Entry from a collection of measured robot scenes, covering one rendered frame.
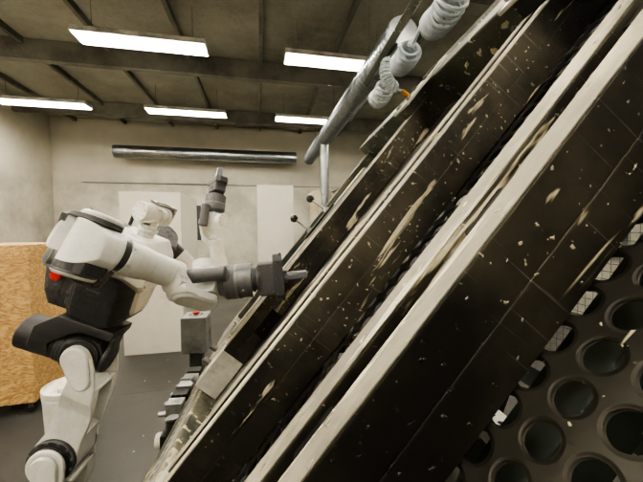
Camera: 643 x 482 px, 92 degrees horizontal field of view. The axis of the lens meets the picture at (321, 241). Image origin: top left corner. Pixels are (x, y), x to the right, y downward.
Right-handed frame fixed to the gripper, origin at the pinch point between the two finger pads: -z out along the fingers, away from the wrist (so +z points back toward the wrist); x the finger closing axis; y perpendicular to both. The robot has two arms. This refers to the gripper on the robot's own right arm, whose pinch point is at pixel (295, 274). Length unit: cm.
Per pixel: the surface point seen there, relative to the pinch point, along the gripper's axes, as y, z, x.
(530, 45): -40, -35, 35
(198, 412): -0.6, 27.9, -32.3
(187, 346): 75, 53, -41
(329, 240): 7.6, -11.0, 7.7
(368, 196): 7.6, -23.7, 19.4
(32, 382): 167, 193, -83
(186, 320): 75, 53, -28
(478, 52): -13, -46, 49
